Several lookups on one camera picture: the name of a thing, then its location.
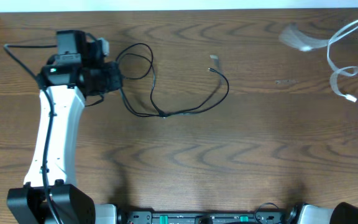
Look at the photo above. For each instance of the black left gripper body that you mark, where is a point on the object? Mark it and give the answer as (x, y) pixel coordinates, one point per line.
(114, 76)

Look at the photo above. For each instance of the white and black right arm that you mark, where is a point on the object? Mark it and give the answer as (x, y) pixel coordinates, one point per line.
(293, 37)

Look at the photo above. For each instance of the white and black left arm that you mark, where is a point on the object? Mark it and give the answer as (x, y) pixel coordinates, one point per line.
(49, 193)

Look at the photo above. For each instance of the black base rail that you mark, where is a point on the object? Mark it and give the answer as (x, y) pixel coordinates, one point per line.
(150, 216)

